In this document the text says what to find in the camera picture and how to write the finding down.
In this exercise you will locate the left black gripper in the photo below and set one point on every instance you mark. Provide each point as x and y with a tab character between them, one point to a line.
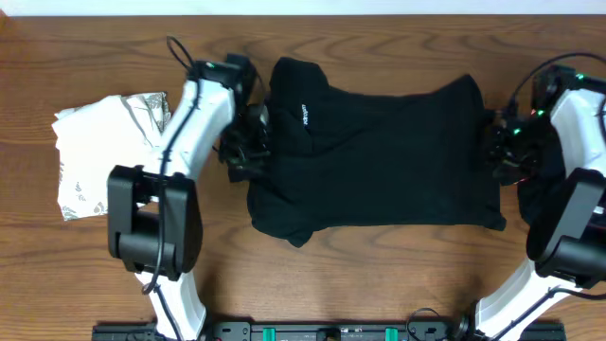
257	159

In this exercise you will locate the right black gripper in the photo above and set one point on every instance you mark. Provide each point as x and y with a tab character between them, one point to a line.
495	152

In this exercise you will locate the black t-shirt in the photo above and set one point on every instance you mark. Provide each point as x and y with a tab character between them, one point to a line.
343	159

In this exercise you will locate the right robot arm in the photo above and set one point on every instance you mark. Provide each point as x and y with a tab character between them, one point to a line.
565	245

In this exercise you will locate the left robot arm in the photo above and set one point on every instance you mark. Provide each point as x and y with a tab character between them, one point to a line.
154	221

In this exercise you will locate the black clothes pile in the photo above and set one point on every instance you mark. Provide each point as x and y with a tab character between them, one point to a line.
534	192

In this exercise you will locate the white patterned folded cloth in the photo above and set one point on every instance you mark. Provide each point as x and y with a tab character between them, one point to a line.
94	138

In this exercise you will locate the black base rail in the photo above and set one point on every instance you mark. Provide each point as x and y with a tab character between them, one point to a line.
420	328

